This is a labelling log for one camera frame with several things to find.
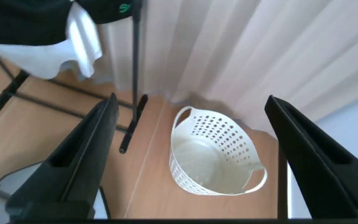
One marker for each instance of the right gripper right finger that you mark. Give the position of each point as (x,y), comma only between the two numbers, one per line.
(322,174)

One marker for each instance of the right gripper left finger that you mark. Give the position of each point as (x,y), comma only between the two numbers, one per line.
(73,183)

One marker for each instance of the white shirt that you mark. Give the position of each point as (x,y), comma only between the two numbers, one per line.
(73,46)

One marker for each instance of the black garment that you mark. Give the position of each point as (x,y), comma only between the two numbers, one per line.
(26,21)

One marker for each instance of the white laundry basket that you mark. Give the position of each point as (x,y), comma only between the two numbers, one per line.
(216,149)

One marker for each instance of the black clothes rack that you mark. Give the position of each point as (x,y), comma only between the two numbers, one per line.
(135,62)

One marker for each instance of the beige curtain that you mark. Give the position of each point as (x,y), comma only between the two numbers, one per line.
(244,56)

